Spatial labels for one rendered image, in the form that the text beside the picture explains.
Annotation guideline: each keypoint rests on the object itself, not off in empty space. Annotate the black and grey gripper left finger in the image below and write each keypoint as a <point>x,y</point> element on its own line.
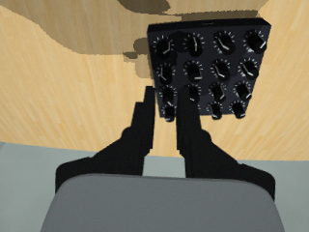
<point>125,154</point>

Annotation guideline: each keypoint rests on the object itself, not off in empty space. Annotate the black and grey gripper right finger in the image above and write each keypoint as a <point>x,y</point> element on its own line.
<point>204,158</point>

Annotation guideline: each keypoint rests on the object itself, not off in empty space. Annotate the black knob box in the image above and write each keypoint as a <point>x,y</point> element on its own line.
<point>244,40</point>

